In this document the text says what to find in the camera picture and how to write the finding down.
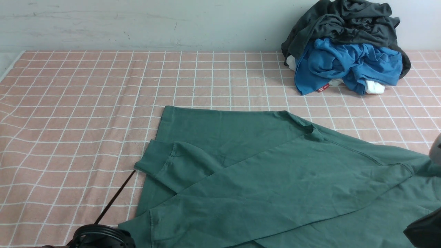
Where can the green long-sleeved shirt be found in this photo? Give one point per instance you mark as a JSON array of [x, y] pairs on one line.
[[225, 179]]

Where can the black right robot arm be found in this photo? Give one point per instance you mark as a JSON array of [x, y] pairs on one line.
[[425, 232]]

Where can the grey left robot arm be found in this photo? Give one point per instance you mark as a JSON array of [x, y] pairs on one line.
[[98, 236]]

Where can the blue shirt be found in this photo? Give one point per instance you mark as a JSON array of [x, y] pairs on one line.
[[355, 64]]

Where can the pink checked tablecloth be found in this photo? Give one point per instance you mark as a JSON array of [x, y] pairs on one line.
[[73, 123]]

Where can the dark grey garment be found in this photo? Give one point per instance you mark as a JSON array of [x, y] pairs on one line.
[[346, 22]]

